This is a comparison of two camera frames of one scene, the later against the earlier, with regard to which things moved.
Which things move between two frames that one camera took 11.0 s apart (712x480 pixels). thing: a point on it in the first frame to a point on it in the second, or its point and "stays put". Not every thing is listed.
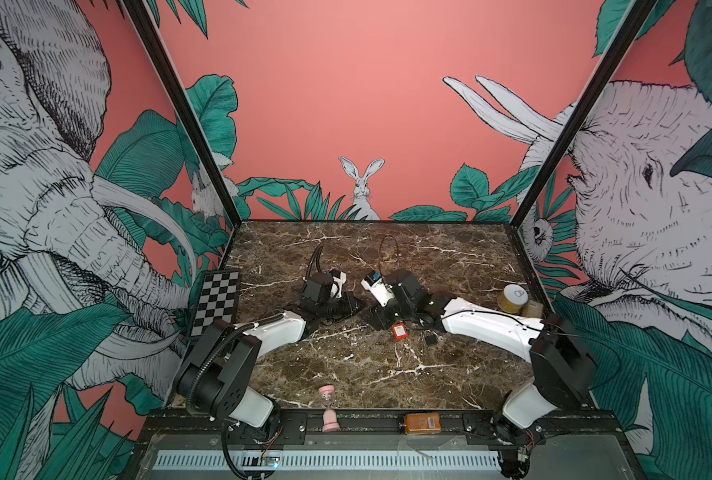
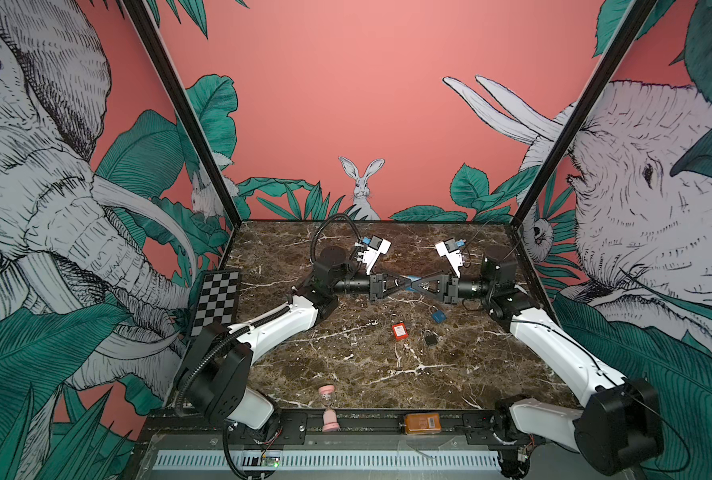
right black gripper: x=381 y=309 to x=445 y=288
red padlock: x=399 y=331 stays put
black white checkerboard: x=217 y=300 stays put
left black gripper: x=348 y=298 to x=376 y=286
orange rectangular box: x=422 y=423 stays put
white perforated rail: x=332 y=459 stays put
